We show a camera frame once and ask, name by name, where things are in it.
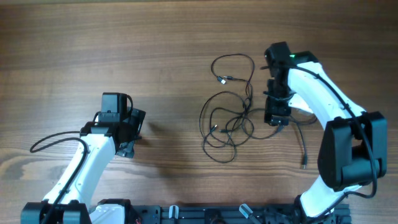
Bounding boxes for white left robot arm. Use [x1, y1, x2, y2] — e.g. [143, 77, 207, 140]
[21, 93, 146, 223]

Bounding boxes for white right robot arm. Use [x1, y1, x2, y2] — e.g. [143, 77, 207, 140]
[264, 42, 387, 223]

